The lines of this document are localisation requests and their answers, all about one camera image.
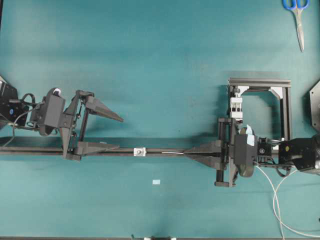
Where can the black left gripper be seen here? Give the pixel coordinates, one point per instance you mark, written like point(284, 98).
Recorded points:
point(67, 125)

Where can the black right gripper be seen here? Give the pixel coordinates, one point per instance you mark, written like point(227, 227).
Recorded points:
point(226, 170)

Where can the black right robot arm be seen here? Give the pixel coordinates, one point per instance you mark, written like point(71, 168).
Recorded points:
point(283, 168)

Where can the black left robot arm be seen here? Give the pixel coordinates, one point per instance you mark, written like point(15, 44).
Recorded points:
point(22, 113)

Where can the pale tape piece on table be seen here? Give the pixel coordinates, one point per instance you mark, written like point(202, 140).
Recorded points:
point(156, 182)

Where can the black clip at table edge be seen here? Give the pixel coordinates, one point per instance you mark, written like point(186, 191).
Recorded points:
point(159, 238)

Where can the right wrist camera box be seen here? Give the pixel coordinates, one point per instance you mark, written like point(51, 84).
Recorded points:
point(244, 154)

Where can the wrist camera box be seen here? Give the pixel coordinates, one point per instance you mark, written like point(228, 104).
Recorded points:
point(244, 154)
point(48, 116)

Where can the blue tape on camera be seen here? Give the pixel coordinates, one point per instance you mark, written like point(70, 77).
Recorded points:
point(250, 136)

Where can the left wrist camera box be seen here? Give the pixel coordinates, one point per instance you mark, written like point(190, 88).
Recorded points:
point(48, 116)

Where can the white eyelet bracket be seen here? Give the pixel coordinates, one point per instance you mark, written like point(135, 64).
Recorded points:
point(139, 152)

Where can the white wire clamp block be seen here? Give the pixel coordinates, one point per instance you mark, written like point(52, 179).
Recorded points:
point(235, 109)

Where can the long black aluminium rail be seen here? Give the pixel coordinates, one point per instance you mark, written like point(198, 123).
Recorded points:
point(155, 151)

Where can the black square aluminium frame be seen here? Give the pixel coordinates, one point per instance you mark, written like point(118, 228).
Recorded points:
point(266, 105)

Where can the blue handled scissors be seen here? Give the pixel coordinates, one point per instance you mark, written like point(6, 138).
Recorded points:
point(297, 7)

